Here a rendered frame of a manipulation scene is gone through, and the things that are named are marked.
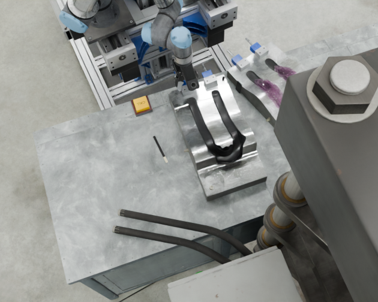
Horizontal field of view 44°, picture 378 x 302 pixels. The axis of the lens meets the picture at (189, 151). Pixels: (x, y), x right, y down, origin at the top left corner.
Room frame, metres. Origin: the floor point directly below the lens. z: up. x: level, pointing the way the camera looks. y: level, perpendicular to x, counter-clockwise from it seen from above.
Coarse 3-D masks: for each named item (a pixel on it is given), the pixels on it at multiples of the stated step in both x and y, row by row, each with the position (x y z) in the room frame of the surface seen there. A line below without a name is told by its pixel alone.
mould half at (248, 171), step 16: (224, 80) 1.11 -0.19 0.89; (176, 96) 1.06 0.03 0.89; (192, 96) 1.05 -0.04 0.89; (208, 96) 1.04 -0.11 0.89; (224, 96) 1.03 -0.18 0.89; (176, 112) 0.98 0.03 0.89; (208, 112) 0.96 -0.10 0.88; (240, 112) 0.95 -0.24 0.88; (192, 128) 0.90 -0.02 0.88; (208, 128) 0.88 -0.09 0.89; (224, 128) 0.87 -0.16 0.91; (240, 128) 0.85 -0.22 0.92; (192, 144) 0.80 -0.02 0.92; (224, 144) 0.78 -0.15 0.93; (256, 144) 0.78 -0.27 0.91; (192, 160) 0.78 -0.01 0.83; (208, 160) 0.73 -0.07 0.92; (240, 160) 0.74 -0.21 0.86; (256, 160) 0.73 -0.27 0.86; (208, 176) 0.68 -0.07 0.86; (224, 176) 0.68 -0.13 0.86; (240, 176) 0.67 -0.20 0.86; (256, 176) 0.66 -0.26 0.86; (208, 192) 0.61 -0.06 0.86; (224, 192) 0.61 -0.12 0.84
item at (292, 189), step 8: (288, 176) 0.37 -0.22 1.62; (288, 184) 0.36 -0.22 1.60; (296, 184) 0.34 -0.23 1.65; (288, 192) 0.35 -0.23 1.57; (296, 192) 0.34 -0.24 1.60; (272, 216) 0.37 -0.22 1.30; (280, 216) 0.34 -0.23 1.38; (280, 224) 0.34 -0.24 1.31; (288, 224) 0.34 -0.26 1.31; (272, 240) 0.34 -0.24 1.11; (256, 248) 0.38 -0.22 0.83
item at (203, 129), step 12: (216, 96) 1.04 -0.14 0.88; (192, 108) 0.99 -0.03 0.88; (204, 120) 0.93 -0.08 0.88; (228, 120) 0.91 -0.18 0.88; (204, 132) 0.87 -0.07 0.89; (240, 132) 0.83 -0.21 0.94; (216, 144) 0.78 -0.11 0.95; (240, 144) 0.79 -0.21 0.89; (216, 156) 0.76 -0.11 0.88; (228, 156) 0.76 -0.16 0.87; (240, 156) 0.74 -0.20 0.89
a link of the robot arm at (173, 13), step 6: (156, 0) 1.24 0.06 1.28; (162, 0) 1.24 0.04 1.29; (168, 0) 1.24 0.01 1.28; (174, 0) 1.26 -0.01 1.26; (180, 0) 1.29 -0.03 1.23; (162, 6) 1.24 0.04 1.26; (168, 6) 1.23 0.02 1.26; (174, 6) 1.24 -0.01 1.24; (180, 6) 1.26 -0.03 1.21; (162, 12) 1.23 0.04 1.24; (168, 12) 1.22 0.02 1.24; (174, 12) 1.23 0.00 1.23; (180, 12) 1.26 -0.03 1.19; (174, 18) 1.21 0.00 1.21
